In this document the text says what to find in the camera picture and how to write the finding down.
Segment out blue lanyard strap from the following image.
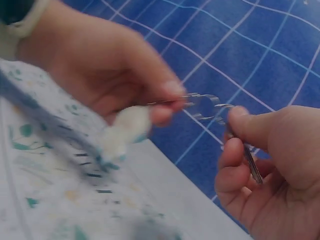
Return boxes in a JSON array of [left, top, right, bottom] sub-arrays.
[[0, 67, 121, 182]]

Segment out white round charm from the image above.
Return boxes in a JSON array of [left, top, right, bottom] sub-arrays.
[[102, 104, 153, 159]]

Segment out person's left hand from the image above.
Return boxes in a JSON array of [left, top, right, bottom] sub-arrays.
[[17, 0, 188, 127]]

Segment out person's right hand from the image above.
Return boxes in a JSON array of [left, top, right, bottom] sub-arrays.
[[215, 104, 320, 240]]

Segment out silver key ring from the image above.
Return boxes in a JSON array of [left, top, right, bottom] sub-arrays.
[[147, 92, 237, 126]]

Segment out black wrist band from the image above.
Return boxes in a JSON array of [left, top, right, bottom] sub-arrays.
[[0, 0, 38, 26]]

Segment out silver key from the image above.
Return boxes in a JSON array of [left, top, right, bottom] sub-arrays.
[[219, 117, 265, 186]]

